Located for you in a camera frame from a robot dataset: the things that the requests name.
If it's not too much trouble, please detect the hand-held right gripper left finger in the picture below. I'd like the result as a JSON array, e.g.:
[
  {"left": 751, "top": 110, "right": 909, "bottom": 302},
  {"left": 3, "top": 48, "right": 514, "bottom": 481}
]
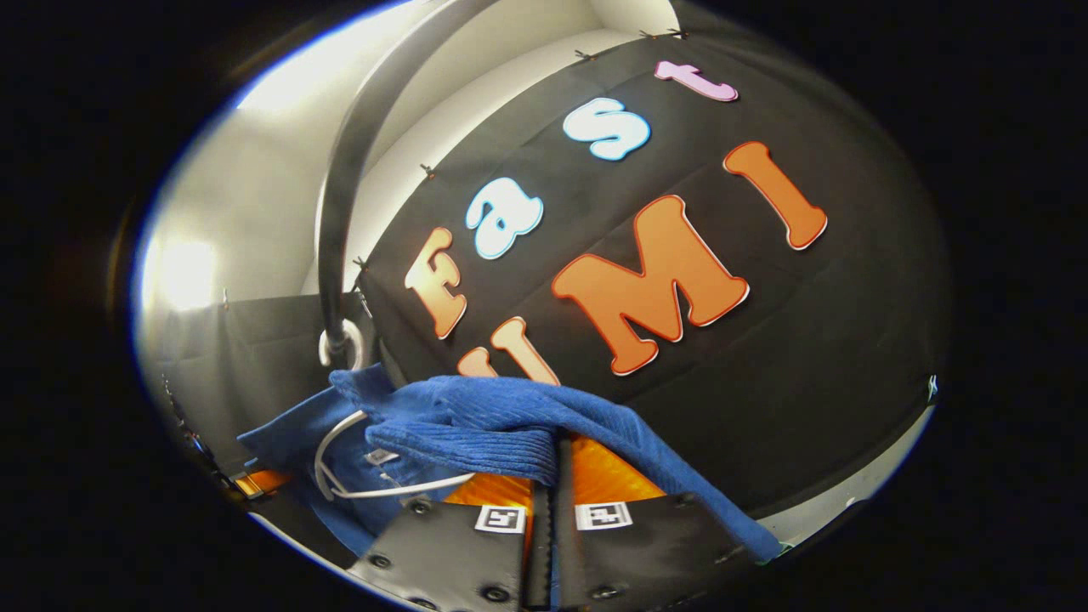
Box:
[{"left": 350, "top": 476, "right": 555, "bottom": 612}]

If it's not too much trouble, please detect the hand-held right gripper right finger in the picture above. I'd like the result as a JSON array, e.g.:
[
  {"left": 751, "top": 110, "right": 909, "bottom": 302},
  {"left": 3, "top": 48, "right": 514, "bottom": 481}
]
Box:
[{"left": 554, "top": 433, "right": 751, "bottom": 612}]

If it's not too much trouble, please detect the blue corduroy shirt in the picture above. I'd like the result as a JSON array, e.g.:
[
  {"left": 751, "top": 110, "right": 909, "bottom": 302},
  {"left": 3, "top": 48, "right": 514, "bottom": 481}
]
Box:
[{"left": 236, "top": 365, "right": 785, "bottom": 564}]

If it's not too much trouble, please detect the white clothes hanger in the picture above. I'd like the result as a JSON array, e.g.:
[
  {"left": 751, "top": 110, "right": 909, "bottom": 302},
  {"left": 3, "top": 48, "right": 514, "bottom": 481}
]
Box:
[{"left": 313, "top": 318, "right": 477, "bottom": 502}]

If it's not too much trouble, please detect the black backdrop cloth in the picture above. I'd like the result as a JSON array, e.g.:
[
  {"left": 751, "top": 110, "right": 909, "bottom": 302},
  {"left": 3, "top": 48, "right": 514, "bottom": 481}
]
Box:
[{"left": 140, "top": 30, "right": 951, "bottom": 521}]

